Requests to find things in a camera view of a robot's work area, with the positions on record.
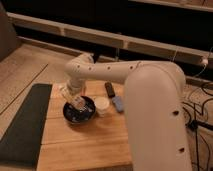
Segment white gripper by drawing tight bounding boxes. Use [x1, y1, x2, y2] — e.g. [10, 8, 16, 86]
[66, 79, 85, 96]

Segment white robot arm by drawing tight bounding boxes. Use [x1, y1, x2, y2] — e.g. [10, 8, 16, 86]
[66, 54, 192, 171]

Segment dark ceramic bowl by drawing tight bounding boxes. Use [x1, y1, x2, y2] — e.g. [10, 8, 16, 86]
[63, 96, 96, 124]

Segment white paper cup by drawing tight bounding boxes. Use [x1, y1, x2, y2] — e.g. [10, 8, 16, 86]
[94, 97, 110, 117]

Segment dark brown bar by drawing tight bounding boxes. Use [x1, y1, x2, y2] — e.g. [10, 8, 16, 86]
[105, 82, 115, 98]

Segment blue sponge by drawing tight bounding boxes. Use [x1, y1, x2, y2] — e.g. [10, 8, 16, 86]
[112, 96, 124, 113]

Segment wooden cutting board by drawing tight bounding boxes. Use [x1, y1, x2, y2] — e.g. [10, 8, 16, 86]
[36, 84, 133, 171]

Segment dark green mat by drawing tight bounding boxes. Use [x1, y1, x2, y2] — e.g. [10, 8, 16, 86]
[0, 84, 52, 167]

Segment white shelf rail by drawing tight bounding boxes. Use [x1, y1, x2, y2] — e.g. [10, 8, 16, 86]
[7, 12, 213, 68]

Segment black floor cables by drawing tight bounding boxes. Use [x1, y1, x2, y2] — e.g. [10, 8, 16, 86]
[181, 78, 213, 171]

